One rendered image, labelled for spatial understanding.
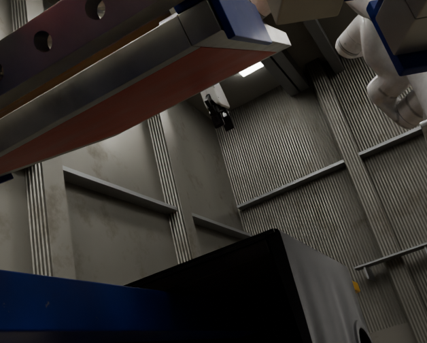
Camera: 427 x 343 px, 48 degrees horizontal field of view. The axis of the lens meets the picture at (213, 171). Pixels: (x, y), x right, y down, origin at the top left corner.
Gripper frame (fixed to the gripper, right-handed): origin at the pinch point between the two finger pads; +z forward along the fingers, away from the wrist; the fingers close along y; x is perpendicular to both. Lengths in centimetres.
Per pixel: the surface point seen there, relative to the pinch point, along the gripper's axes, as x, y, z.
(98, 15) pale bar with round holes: -20, -97, 7
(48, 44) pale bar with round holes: -13, -97, 7
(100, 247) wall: 305, 357, -16
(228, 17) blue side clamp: -31, -90, 11
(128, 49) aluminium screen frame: -19, -91, 9
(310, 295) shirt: -23, -69, 45
